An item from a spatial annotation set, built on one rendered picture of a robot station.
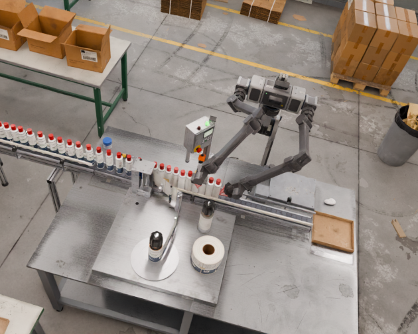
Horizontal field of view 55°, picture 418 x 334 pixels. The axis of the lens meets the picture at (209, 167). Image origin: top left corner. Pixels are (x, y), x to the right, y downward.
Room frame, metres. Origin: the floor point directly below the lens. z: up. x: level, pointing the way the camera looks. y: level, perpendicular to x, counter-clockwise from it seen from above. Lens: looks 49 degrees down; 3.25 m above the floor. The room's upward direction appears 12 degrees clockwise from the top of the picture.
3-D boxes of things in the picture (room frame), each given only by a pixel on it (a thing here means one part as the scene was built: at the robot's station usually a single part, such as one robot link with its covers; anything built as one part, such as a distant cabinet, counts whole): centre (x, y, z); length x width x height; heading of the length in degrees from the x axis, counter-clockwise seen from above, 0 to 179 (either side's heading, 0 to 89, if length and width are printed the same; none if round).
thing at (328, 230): (1.70, -0.99, 0.85); 0.30 x 0.26 x 0.04; 86
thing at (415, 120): (3.60, -2.16, 0.50); 0.42 x 0.41 x 0.28; 85
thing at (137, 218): (1.33, 0.16, 0.86); 0.80 x 0.67 x 0.05; 86
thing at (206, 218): (1.48, -0.05, 1.03); 0.09 x 0.09 x 0.30
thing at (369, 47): (5.33, -1.84, 0.45); 1.20 x 0.84 x 0.89; 176
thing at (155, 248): (1.18, 0.22, 1.04); 0.09 x 0.09 x 0.29
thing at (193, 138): (1.86, 0.11, 1.38); 0.17 x 0.10 x 0.19; 141
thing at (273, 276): (1.57, -0.11, 0.82); 2.10 x 1.31 x 0.02; 86
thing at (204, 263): (1.24, -0.10, 0.95); 0.20 x 0.20 x 0.14
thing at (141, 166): (1.70, 0.43, 1.14); 0.14 x 0.11 x 0.01; 86
